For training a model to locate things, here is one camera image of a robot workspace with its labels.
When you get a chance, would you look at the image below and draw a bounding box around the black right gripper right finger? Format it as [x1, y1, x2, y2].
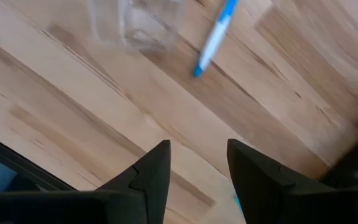
[227, 138, 335, 224]

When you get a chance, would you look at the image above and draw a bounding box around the blue white toothbrush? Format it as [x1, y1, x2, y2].
[192, 0, 240, 79]

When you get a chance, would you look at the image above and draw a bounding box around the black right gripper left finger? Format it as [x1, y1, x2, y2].
[96, 139, 172, 224]

